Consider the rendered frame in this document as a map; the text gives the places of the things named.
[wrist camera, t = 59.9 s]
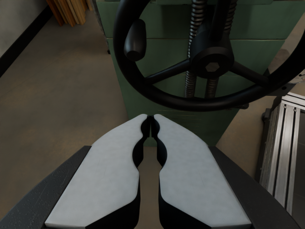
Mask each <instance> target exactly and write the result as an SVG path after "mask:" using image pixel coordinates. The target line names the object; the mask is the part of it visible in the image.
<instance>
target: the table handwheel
mask: <svg viewBox="0 0 305 229"><path fill-rule="evenodd" d="M149 1H150V0H120V3H119V5H118V9H117V12H116V15H115V20H114V25H113V49H114V53H115V57H116V60H117V63H118V66H119V68H120V70H121V72H122V74H123V75H124V77H125V79H126V80H127V81H128V83H129V84H130V85H131V86H132V87H133V88H134V89H135V90H136V91H137V92H139V93H140V94H141V95H143V96H144V97H145V98H147V99H149V100H151V101H152V102H154V103H157V104H159V105H162V106H165V107H168V108H171V109H175V110H182V111H189V112H211V111H219V110H226V109H231V108H235V107H238V106H241V105H245V104H248V103H250V102H253V101H255V100H258V99H260V98H262V97H265V96H267V95H269V94H270V93H272V92H274V91H276V90H278V89H279V88H281V87H282V86H284V85H285V84H287V83H288V82H290V81H291V80H292V79H294V78H295V77H296V76H297V75H298V74H300V73H301V72H302V71H303V70H304V69H305V30H304V33H303V35H302V37H301V39H300V41H299V43H298V45H297V46H296V48H295V49H294V51H293V52H292V54H291V55H290V56H289V57H288V59H287V60H286V61H285V62H284V63H283V64H282V65H281V66H280V67H279V68H277V69H276V70H275V71H274V72H273V73H271V74H270V75H269V76H267V77H265V76H263V75H261V74H259V73H257V72H255V71H253V70H251V69H249V68H247V67H245V66H243V65H242V64H240V63H238V62H236V61H235V60H234V54H233V51H232V47H231V42H230V39H229V36H228V35H227V34H226V33H225V32H224V28H225V25H226V20H227V16H228V12H229V8H230V5H231V1H232V0H217V3H216V8H215V10H214V6H213V5H207V7H206V8H207V10H206V15H205V17H206V18H205V20H204V21H203V22H202V23H201V25H200V26H198V28H197V30H196V37H195V38H194V39H193V40H192V42H191V44H190V58H188V59H186V60H184V61H181V62H179V63H177V64H175V65H173V66H171V67H169V68H166V69H164V70H162V71H159V72H157V73H155V74H152V75H150V76H147V77H144V76H143V75H142V73H141V72H140V70H139V69H138V67H137V65H136V62H134V61H130V60H129V59H128V58H127V57H126V56H125V54H124V51H123V50H124V44H125V40H126V37H127V35H128V32H129V29H130V28H131V26H132V23H133V21H134V20H135V19H139V17H140V15H141V14H142V12H143V10H144V9H145V7H146V6H147V4H148V3H149ZM188 70H192V72H193V73H194V74H195V75H196V76H198V77H200V78H204V79H214V78H217V77H220V76H222V75H224V74H225V73H226V72H228V71H230V72H232V73H235V74H237V75H239V76H242V77H244V78H246V79H248V80H250V81H252V82H254V83H255V84H254V85H252V86H250V87H248V88H246V89H244V90H241V91H238V92H235V93H233V94H229V95H225V96H221V97H215V98H207V99H191V98H184V97H179V96H175V95H172V94H169V93H166V92H164V91H162V90H160V89H158V88H157V87H155V86H154V85H153V84H155V83H157V82H160V81H162V80H164V79H167V78H169V77H172V76H175V75H177V74H180V73H183V72H186V71H188Z"/></svg>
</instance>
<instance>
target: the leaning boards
mask: <svg viewBox="0 0 305 229"><path fill-rule="evenodd" d="M46 1H47V3H48V5H49V7H50V9H51V10H52V12H53V14H54V16H55V18H56V20H57V22H58V24H59V25H60V26H62V25H63V24H64V23H66V24H68V23H69V24H71V26H72V27H74V25H75V24H76V23H77V24H81V25H84V23H85V21H86V19H85V16H86V14H85V11H86V9H87V8H88V7H89V10H93V8H92V6H91V3H90V1H89V0H46ZM86 3H87V4H88V7H87V5H86Z"/></svg>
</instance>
